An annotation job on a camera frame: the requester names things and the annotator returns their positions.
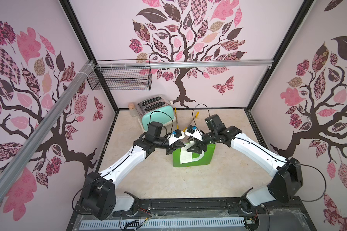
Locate green tote bag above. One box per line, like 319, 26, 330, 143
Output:
173, 144, 216, 167

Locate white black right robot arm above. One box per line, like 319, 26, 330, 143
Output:
185, 115, 303, 214

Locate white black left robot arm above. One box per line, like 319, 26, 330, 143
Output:
72, 122, 185, 220

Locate mint green toaster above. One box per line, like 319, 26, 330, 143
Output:
136, 95, 176, 131

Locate small glass jar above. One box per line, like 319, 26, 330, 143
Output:
128, 103, 138, 117

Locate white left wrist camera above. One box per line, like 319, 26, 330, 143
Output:
168, 129, 185, 145

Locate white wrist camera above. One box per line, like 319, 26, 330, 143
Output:
168, 129, 185, 145
185, 125, 203, 141

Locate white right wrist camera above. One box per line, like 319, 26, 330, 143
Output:
185, 125, 203, 141

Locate yellow handled tongs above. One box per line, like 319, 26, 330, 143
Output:
174, 107, 200, 131

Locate black wire basket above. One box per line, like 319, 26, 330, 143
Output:
87, 58, 152, 91

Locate aluminium rail back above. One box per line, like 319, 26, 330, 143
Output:
96, 59, 274, 69

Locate aluminium rail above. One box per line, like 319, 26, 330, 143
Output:
96, 59, 274, 69
0, 60, 95, 202

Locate white vented cable duct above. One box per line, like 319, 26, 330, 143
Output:
79, 217, 245, 231

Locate aluminium rail left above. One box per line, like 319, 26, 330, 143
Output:
0, 60, 95, 202

